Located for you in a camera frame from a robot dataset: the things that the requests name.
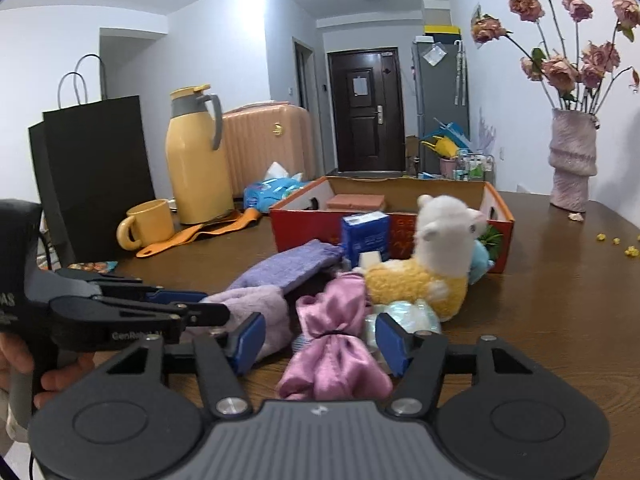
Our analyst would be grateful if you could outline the clear iridescent plastic bag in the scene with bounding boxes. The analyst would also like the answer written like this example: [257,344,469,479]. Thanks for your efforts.
[362,300,442,358]

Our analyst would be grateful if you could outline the lavender fluffy cloth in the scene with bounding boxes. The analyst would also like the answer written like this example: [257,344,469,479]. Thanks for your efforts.
[202,285,293,362]

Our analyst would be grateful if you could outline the pink satin scrunchie cloth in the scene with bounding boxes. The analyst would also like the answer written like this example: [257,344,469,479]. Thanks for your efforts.
[278,273,393,401]

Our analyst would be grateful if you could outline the white yellow alpaca plush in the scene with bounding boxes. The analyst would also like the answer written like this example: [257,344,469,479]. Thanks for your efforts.
[362,194,487,322]

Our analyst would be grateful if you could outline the purple knitted cloth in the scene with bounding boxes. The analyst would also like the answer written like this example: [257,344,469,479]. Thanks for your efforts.
[228,240,344,294]

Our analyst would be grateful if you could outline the blue small tissue packet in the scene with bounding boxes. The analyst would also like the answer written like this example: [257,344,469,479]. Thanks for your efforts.
[341,211,390,268]

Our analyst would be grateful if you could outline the white makeup sponge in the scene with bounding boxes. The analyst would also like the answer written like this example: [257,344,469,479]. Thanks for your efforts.
[358,252,382,271]

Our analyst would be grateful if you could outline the person's left hand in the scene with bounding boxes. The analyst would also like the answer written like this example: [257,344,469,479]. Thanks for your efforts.
[1,333,94,408]

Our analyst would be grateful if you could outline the colourful snack packet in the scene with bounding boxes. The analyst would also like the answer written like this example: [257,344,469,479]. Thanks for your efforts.
[68,261,117,274]

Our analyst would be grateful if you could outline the yellow ceramic mug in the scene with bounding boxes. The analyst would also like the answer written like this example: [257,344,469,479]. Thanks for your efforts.
[116,198,175,252]

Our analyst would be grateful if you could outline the blue plush toy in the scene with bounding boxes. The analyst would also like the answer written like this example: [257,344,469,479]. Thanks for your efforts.
[469,240,494,286]

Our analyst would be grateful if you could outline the black paper shopping bag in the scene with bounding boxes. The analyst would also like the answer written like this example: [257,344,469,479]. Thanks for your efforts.
[28,64,155,266]

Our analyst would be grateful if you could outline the yellow thermos jug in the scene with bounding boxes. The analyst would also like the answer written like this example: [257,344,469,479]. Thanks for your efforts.
[165,84,233,226]

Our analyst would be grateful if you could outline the blue tissue pack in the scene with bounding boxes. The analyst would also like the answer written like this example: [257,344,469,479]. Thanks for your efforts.
[243,162,307,214]

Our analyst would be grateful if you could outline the red orange cardboard box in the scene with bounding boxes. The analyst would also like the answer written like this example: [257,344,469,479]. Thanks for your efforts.
[269,176,515,274]

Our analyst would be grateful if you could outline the pink flat pouch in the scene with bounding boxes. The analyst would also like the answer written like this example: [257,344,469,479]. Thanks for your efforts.
[326,194,386,211]

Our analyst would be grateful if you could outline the cluttered storage rack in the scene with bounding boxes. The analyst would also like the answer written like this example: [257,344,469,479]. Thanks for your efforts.
[418,119,496,183]

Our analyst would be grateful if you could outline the peach hard-shell suitcase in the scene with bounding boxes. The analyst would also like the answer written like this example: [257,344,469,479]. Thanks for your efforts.
[222,102,317,197]

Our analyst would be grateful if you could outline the fallen pink petal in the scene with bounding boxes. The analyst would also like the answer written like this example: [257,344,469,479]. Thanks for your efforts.
[568,212,584,222]

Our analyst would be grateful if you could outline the dark brown entrance door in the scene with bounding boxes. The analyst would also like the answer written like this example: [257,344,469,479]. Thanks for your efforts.
[328,47,406,172]

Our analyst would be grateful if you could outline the yellow crumbs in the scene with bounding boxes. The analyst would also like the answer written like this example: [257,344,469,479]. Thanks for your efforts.
[596,233,640,258]

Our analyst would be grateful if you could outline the pink textured vase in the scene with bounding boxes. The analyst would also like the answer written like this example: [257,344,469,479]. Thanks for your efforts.
[548,108,599,214]

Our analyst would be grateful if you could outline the grey refrigerator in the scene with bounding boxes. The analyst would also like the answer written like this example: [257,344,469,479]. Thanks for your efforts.
[412,34,470,174]

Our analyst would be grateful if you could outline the dried pink roses bouquet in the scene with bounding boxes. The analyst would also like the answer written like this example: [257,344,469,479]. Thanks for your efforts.
[470,0,639,117]

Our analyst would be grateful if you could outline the yellow box atop fridge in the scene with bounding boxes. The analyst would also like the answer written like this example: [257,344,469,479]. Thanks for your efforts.
[423,24,460,35]

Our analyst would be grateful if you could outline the orange strap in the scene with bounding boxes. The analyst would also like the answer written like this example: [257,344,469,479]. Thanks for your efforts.
[135,207,264,259]

